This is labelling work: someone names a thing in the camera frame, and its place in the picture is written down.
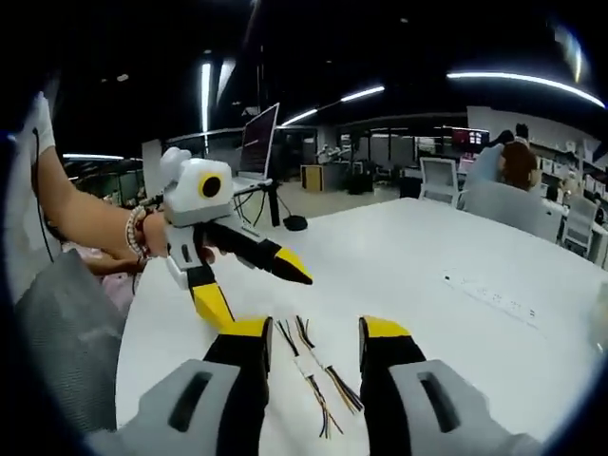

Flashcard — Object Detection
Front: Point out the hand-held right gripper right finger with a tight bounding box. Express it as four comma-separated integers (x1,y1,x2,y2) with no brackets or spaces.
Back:
358,315,542,456

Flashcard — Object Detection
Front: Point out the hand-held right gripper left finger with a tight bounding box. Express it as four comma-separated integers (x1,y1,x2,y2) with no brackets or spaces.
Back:
87,315,275,456

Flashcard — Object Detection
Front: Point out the JST connector wire harness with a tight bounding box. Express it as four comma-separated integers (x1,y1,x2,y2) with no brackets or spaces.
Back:
294,313,365,414
274,318,344,439

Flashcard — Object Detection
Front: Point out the person's left hand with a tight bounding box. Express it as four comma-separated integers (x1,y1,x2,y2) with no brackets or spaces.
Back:
142,212,170,261

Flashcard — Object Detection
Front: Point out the laptop stand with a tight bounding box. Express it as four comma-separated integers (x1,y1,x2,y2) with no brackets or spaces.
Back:
232,178,282,228

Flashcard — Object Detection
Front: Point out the open laptop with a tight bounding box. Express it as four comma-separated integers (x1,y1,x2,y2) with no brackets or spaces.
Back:
231,102,282,192

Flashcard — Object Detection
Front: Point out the wooden cabinet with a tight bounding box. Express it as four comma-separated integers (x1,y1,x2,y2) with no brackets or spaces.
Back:
300,163,325,193

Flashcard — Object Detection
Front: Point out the short ceiling light strip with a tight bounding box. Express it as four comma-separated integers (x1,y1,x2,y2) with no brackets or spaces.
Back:
200,61,213,135
340,85,386,103

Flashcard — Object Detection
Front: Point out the white power strip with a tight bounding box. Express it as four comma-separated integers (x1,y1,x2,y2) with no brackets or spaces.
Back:
442,269,541,329

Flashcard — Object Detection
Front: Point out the grey mesh chair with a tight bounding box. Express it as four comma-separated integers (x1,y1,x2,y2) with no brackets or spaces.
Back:
13,249,139,434

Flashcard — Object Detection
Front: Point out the white office chair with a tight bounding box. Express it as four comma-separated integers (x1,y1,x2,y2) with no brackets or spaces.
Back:
418,156,461,208
560,194,599,260

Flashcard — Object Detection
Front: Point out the grey office chair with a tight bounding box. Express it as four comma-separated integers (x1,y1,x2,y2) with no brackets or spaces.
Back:
463,180,564,243

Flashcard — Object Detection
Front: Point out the red screen monitor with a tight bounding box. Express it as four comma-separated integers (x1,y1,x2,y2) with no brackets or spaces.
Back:
450,126,490,148

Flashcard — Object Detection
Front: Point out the long ceiling light strip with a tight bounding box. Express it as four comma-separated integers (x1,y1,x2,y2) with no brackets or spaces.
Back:
446,70,607,109

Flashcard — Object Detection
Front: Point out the beaded bracelet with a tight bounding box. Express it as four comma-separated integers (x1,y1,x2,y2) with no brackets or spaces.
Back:
123,203,156,267

